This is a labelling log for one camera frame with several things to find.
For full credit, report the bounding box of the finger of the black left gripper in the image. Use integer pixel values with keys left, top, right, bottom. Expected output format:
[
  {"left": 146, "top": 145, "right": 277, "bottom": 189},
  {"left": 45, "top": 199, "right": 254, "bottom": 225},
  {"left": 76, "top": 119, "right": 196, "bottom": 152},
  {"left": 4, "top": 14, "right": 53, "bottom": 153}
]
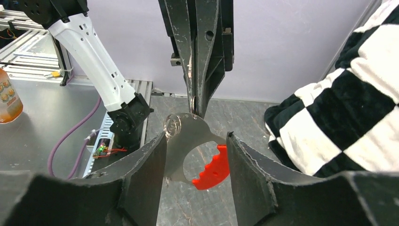
[
  {"left": 204, "top": 0, "right": 234, "bottom": 103},
  {"left": 159, "top": 0, "right": 220, "bottom": 117}
]

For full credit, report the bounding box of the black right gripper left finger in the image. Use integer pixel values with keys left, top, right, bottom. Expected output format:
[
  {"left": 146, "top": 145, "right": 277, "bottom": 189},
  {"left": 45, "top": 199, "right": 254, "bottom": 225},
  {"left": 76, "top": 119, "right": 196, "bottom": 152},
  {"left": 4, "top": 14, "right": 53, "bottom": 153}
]
[{"left": 0, "top": 133, "right": 167, "bottom": 226}]

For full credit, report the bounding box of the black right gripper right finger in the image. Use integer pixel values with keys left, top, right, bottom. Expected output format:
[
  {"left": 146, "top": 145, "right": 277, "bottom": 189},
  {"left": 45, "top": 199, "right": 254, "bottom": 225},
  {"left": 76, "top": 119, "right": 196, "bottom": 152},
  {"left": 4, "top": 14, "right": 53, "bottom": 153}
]
[{"left": 226, "top": 132, "right": 399, "bottom": 226}]

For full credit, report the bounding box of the silver split keyring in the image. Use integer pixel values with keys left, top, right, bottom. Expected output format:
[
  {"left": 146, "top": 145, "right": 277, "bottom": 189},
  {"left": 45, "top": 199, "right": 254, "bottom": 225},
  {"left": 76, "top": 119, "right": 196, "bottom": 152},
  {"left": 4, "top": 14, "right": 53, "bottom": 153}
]
[{"left": 163, "top": 113, "right": 181, "bottom": 139}]

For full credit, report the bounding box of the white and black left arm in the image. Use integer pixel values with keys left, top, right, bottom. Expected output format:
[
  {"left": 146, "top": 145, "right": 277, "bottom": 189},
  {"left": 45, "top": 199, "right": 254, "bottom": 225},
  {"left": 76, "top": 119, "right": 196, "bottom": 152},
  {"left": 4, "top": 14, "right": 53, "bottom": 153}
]
[{"left": 19, "top": 0, "right": 234, "bottom": 151}]

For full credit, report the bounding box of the black white checkered cloth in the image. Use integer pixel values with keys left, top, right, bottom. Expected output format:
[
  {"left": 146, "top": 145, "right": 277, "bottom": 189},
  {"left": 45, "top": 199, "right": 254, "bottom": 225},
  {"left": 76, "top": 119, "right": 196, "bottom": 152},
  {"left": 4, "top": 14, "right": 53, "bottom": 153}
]
[{"left": 264, "top": 0, "right": 399, "bottom": 178}]

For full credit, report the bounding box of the orange labelled bottle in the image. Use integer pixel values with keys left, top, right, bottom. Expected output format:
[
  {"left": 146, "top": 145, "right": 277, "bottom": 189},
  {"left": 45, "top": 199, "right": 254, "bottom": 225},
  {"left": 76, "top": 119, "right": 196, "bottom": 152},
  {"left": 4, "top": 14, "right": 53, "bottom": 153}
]
[{"left": 0, "top": 68, "right": 24, "bottom": 124}]

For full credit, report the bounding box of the white slotted cable duct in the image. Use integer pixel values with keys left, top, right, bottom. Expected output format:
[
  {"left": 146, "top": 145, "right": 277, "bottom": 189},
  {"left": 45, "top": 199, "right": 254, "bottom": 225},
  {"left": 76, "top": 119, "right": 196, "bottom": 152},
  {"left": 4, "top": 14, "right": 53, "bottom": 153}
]
[{"left": 82, "top": 114, "right": 113, "bottom": 177}]

